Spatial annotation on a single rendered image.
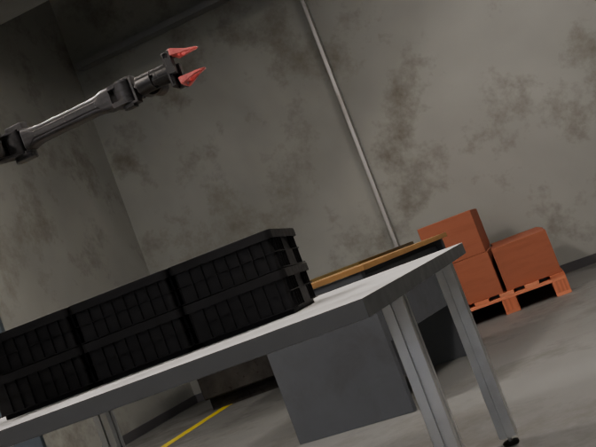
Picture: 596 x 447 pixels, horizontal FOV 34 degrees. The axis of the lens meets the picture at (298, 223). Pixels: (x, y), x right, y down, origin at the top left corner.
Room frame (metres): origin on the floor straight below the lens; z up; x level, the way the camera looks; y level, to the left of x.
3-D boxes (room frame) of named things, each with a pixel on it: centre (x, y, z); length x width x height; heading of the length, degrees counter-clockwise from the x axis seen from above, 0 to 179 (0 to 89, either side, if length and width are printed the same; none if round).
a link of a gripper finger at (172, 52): (2.68, 0.13, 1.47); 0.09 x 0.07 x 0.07; 74
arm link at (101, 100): (2.78, 0.51, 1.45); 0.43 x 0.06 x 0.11; 74
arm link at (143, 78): (2.72, 0.26, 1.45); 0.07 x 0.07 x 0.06; 74
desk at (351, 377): (5.40, -0.20, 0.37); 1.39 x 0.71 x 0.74; 154
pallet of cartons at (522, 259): (7.85, -1.40, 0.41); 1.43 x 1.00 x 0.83; 164
